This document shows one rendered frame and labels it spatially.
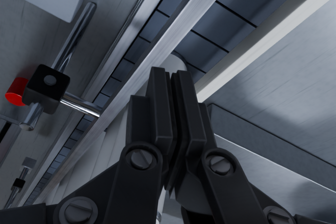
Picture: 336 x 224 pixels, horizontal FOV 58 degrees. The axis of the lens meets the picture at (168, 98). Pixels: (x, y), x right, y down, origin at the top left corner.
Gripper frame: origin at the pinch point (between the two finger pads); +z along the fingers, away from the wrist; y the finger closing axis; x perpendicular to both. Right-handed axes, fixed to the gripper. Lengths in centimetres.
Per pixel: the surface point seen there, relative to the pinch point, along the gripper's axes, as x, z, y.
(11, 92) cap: -24.0, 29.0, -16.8
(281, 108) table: -15.9, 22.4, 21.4
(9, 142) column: -38, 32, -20
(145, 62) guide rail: -3.2, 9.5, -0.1
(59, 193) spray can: -33.4, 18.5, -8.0
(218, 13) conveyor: -1.6, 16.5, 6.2
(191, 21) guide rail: 0.9, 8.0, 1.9
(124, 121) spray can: -10.3, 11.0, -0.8
